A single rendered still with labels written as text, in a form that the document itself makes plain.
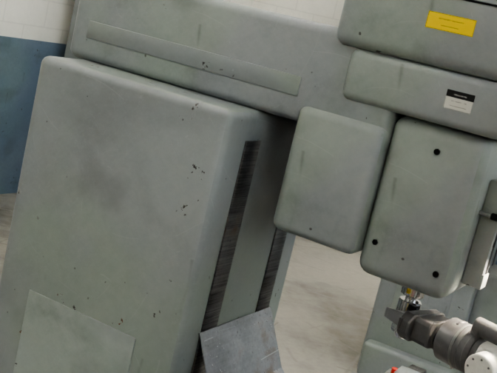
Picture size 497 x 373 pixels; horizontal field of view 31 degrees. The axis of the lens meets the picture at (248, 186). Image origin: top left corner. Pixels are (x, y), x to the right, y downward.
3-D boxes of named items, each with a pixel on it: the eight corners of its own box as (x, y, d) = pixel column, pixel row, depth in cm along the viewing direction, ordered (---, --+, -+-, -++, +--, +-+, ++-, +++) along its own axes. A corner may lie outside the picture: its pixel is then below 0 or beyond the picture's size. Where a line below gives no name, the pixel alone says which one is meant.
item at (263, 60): (419, 146, 188) (445, 52, 184) (382, 147, 168) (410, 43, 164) (123, 61, 224) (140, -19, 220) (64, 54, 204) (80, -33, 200)
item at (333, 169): (395, 243, 193) (426, 127, 188) (352, 257, 171) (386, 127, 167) (317, 217, 201) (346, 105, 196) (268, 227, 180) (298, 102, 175)
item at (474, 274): (485, 287, 173) (515, 183, 169) (480, 290, 170) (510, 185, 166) (465, 280, 175) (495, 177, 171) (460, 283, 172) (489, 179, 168)
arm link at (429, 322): (443, 300, 180) (490, 323, 171) (430, 344, 182) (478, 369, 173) (402, 302, 172) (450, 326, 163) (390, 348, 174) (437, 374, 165)
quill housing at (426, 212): (472, 288, 183) (517, 138, 177) (444, 305, 165) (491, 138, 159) (387, 257, 191) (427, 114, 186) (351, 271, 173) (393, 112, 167)
